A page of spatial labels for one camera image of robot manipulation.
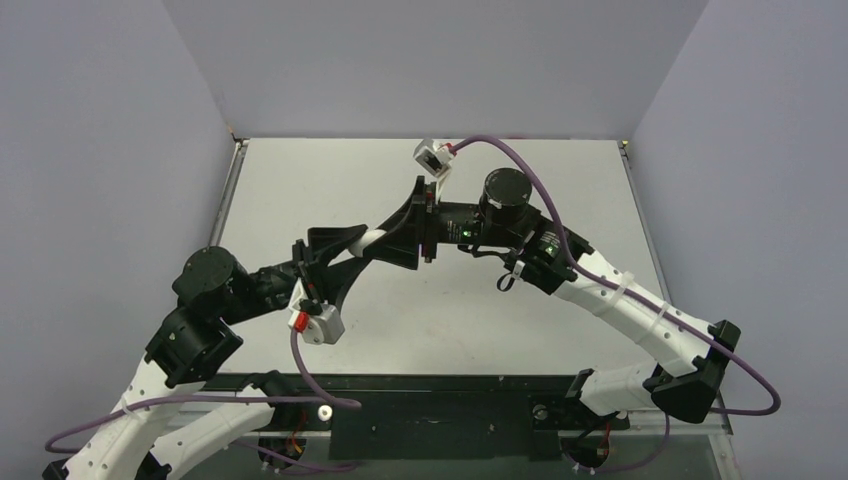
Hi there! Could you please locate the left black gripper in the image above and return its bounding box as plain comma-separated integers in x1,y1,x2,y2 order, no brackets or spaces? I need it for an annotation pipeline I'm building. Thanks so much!
221,228,371,326

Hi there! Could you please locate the white charging case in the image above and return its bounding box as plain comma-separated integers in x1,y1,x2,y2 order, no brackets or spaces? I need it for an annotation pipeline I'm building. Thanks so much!
347,229,386,258

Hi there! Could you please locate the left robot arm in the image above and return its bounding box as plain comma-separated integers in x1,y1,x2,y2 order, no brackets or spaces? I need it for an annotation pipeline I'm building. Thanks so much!
43,225,384,479

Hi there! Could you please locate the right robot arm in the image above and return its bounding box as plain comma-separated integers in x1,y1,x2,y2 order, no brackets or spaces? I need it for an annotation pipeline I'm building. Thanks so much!
349,168,740,427

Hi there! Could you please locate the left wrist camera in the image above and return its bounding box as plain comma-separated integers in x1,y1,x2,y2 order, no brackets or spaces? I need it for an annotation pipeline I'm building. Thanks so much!
287,280,345,345

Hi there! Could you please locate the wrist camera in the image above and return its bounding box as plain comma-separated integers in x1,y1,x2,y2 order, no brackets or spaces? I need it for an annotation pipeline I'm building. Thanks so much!
287,280,345,345
412,138,455,188

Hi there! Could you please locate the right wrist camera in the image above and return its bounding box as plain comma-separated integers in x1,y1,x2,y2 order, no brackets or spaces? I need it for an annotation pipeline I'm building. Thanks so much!
412,138,455,188

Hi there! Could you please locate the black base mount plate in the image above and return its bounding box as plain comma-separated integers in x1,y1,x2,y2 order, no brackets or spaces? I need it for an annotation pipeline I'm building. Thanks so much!
225,372,631,463

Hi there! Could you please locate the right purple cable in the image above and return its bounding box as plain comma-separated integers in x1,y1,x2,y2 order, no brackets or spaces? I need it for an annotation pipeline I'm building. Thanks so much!
447,135,783,475

